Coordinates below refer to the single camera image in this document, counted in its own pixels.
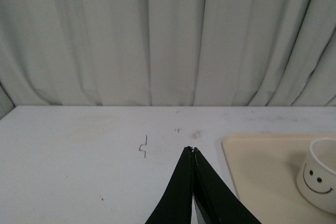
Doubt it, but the white smiley mug black handle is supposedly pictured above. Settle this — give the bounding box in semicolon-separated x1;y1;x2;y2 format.
296;137;335;214

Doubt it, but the beige square plate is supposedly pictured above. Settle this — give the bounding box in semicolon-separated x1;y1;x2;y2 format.
222;134;335;223

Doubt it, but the white curtain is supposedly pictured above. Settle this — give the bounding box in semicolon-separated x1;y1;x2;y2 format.
1;0;335;116

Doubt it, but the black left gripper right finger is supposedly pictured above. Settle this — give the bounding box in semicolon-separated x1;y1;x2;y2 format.
193;148;260;223

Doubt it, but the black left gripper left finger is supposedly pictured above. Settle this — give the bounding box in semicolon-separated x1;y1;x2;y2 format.
146;146;194;224

